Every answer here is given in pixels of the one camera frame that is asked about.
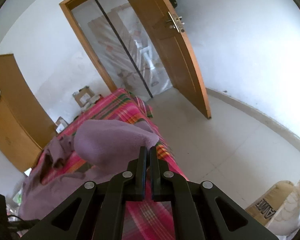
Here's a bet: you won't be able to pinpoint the plaid pink green bedsheet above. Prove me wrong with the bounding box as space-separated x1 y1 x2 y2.
29 87 191 240

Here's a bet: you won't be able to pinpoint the purple fleece pants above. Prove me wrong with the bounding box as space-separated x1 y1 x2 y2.
18 120 159 220

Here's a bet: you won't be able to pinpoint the wooden door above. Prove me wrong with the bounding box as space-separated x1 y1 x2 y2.
128 0 211 119

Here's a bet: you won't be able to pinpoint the white carton box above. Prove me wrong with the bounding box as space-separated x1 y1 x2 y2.
56 116 69 133

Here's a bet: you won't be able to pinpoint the white sack on floor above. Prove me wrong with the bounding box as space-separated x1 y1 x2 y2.
245 180 300 239

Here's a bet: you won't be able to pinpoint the wooden wardrobe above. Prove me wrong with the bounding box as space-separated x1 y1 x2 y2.
0 54 57 172

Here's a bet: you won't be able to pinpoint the brown cardboard box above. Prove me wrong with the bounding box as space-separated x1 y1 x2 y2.
72 86 95 107

